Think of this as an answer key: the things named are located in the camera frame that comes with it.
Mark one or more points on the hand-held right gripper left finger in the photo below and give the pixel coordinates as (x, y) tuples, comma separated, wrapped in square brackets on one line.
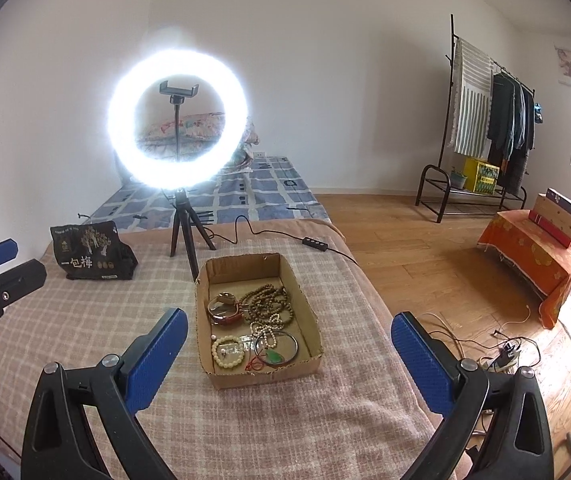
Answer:
[(158, 360)]

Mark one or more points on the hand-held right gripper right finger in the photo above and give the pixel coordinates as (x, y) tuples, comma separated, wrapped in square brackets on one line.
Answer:
[(418, 365)]

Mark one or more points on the cardboard box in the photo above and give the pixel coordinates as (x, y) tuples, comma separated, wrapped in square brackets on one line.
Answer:
[(265, 375)]

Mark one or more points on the black snack bag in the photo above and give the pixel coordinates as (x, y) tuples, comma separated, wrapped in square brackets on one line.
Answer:
[(90, 255)]

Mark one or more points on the power strip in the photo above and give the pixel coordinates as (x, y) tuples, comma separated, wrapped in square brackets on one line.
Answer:
[(503, 357)]

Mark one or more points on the silver bangle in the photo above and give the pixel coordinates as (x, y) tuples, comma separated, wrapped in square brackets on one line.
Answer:
[(295, 345)]

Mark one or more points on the black tripod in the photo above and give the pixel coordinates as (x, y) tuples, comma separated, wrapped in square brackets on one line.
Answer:
[(181, 220)]

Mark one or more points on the orange cloth covered table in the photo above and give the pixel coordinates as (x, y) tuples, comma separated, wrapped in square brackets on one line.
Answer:
[(530, 255)]

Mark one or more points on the red box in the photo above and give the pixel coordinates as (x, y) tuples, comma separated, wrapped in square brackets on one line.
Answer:
[(540, 221)]

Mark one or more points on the small plant pot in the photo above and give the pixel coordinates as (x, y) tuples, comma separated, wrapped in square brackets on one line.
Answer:
[(458, 180)]

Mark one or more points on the blue patterned bed sheet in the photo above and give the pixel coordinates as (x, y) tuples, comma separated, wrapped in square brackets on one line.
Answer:
[(265, 195)]

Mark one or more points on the yellow box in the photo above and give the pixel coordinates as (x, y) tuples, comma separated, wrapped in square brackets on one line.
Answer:
[(483, 175)]

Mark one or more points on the dark blue box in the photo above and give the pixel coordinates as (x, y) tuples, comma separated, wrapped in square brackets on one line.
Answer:
[(565, 202)]

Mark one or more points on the floral pillow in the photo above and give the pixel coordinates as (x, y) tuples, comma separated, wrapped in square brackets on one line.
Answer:
[(200, 125)]

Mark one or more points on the black phone holder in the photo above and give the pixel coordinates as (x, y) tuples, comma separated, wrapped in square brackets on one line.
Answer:
[(179, 89)]

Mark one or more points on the striped hanging cloth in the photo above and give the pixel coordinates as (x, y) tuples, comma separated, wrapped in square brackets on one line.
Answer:
[(470, 110)]

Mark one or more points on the dark hanging clothes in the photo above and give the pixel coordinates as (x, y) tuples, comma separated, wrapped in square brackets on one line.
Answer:
[(508, 120)]

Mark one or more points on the small blue hanging bag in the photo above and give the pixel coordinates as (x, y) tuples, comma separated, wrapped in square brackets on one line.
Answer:
[(538, 113)]

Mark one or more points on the black clothes rack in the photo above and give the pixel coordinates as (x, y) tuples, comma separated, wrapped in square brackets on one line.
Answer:
[(451, 35)]

